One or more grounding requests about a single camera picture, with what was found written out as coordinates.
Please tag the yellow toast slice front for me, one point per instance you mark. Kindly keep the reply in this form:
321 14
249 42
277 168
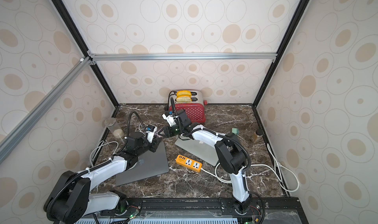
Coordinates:
184 99

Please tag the black corner frame post right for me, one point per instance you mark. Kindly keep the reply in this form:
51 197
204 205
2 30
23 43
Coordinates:
300 10

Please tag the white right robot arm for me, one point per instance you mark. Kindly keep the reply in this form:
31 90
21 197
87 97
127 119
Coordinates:
232 156

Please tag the orange power strip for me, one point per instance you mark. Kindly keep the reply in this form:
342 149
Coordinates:
188 163

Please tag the clear glass jar with powder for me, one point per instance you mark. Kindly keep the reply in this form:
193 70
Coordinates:
114 127

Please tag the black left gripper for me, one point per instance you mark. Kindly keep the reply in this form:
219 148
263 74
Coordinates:
154 144

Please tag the black corner frame post left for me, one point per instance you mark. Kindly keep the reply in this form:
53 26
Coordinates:
78 39

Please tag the diagonal aluminium bar left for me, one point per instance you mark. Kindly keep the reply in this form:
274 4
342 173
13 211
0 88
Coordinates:
20 131

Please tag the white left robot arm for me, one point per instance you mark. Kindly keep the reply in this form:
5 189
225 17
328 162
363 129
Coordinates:
85 182

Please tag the dark grey laptop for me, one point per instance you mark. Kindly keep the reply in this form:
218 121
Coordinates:
149 165

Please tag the amber spice jar black lid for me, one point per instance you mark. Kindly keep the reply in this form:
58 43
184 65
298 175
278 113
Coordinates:
257 135

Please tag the black corner frame post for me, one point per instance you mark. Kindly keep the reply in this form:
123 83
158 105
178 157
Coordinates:
300 10
78 39

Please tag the yellow toast slice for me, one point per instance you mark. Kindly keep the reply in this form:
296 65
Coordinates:
184 99
183 93

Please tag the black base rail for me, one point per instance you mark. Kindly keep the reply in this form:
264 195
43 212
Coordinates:
221 210

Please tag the silver apple laptop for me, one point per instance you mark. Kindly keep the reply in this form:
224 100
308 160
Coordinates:
199 149

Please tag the yellow toast slice back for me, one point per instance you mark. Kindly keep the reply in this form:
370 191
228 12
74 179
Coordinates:
183 93

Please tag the horizontal aluminium bar back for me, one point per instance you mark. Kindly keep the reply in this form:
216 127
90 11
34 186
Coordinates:
182 56

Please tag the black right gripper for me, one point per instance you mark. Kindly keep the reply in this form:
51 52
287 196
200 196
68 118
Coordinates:
170 131

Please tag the red polka dot toaster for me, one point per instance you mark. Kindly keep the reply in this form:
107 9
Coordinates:
195 110

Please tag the green charger plug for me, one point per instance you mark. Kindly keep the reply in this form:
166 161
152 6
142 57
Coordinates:
235 131

